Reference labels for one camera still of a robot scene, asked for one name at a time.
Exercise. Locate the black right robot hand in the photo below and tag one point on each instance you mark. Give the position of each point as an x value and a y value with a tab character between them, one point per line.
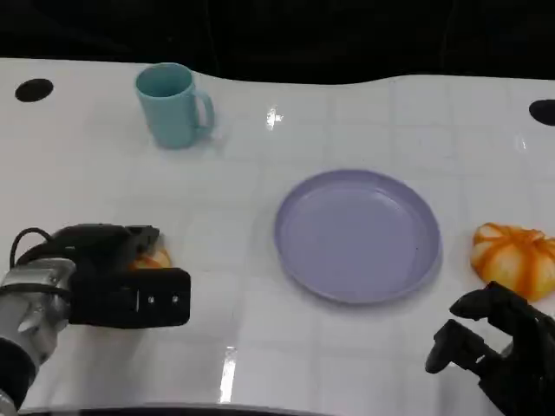
520	346

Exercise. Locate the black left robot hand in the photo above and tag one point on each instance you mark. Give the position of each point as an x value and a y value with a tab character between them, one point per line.
99	247

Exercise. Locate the orange and white bread roll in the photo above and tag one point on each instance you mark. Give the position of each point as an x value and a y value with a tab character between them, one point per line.
511	260
154	259

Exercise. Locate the pale green mug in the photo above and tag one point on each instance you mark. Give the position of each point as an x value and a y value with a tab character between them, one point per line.
169	108

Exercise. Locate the black table grommet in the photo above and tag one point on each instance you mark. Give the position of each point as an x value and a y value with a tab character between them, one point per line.
544	112
34	90

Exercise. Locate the lilac plate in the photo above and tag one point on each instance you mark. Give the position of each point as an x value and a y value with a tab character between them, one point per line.
355	236

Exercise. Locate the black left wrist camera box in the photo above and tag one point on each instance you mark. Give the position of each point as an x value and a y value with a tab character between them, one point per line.
130	297

